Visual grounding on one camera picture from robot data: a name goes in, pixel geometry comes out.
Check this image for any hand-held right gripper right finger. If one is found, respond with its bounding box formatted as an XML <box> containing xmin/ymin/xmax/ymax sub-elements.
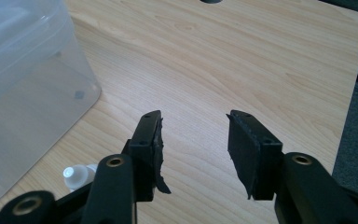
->
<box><xmin>226</xmin><ymin>108</ymin><xmax>283</xmax><ymax>202</ymax></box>

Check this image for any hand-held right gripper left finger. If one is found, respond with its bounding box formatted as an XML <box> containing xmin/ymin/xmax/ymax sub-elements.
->
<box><xmin>122</xmin><ymin>109</ymin><xmax>172</xmax><ymax>203</ymax></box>

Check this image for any small white plastic bottle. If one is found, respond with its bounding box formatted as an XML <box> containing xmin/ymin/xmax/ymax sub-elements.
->
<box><xmin>62</xmin><ymin>163</ymin><xmax>99</xmax><ymax>192</ymax></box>

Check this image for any clear plastic storage box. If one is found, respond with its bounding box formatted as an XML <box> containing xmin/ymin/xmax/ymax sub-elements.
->
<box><xmin>0</xmin><ymin>0</ymin><xmax>103</xmax><ymax>209</ymax></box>

